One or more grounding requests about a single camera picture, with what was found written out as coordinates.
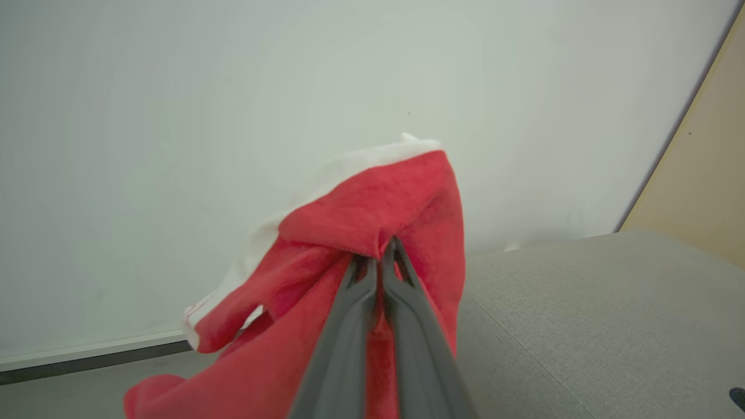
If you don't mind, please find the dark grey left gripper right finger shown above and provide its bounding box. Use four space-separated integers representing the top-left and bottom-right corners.
381 237 478 419

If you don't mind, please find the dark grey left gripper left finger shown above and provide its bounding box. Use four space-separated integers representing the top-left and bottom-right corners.
289 255 378 419

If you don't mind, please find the red and white garment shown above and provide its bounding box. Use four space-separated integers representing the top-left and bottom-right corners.
123 133 466 419

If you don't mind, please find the grey fabric sofa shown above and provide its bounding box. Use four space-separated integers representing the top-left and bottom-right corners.
456 229 745 419

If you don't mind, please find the white and black baseboard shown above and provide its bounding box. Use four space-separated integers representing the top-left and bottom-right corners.
0 330 193 385

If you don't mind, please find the beige wall panel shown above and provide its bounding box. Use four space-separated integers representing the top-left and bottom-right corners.
614 6 745 271

